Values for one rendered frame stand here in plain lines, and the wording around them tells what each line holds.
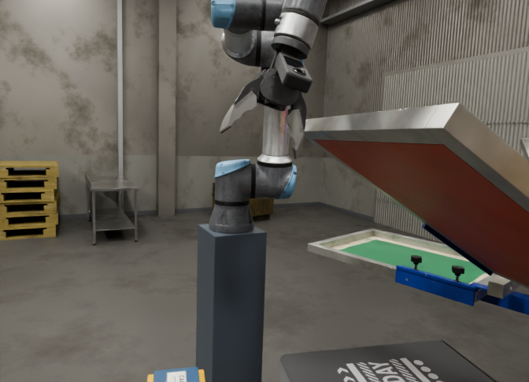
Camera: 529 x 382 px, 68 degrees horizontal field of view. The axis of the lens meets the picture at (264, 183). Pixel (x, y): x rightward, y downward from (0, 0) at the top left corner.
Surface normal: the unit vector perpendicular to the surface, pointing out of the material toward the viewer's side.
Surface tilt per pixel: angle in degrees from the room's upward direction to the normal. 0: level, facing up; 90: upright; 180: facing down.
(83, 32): 90
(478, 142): 90
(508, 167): 90
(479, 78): 90
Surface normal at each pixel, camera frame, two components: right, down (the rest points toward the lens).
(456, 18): -0.89, 0.02
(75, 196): 0.44, 0.12
